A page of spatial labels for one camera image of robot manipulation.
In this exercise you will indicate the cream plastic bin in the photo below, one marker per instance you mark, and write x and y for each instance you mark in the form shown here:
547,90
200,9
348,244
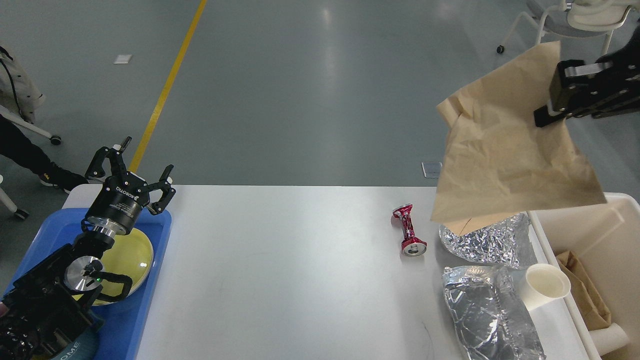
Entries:
606,239

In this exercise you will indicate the brown paper in bin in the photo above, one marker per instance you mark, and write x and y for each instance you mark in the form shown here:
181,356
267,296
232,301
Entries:
592,308

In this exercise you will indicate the person in beige coat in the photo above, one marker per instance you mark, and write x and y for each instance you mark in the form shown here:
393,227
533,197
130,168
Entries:
22,97

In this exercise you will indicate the white paper cup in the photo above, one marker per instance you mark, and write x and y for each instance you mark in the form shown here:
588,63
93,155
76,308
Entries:
541,284

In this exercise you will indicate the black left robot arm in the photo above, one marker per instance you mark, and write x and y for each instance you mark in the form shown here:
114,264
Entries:
49,306

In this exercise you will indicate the left floor socket plate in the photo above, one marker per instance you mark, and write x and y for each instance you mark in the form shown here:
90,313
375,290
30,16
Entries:
431,169

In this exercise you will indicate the blue plastic tray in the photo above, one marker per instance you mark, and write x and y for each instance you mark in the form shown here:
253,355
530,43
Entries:
121,334

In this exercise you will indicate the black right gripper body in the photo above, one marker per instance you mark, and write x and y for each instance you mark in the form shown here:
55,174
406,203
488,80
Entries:
618,85

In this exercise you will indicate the crushed red can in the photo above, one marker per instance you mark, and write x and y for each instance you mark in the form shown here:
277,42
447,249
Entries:
411,245

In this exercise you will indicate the brown paper bag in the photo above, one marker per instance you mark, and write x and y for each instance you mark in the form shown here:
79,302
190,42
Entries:
497,162

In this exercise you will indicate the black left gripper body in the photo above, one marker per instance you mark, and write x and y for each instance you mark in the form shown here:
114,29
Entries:
118,205

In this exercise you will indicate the yellow plate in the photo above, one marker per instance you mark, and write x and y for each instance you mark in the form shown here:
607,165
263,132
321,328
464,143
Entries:
80,277

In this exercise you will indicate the white office chair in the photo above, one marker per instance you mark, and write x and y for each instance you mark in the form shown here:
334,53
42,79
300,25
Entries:
578,19

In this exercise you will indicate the aluminium foil sheet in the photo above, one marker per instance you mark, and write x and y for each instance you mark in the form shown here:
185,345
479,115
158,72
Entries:
490,320

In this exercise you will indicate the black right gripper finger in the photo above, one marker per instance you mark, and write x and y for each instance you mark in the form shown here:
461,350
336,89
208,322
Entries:
565,115
575,85

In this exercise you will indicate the teal mug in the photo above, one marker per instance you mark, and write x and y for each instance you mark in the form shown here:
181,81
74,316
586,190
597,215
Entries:
84,347

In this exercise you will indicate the white paper roll in bin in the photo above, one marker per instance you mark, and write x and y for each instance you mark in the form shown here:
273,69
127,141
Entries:
608,340

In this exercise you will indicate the white chair leg with caster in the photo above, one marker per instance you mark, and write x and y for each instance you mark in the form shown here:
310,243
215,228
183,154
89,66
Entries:
18,121

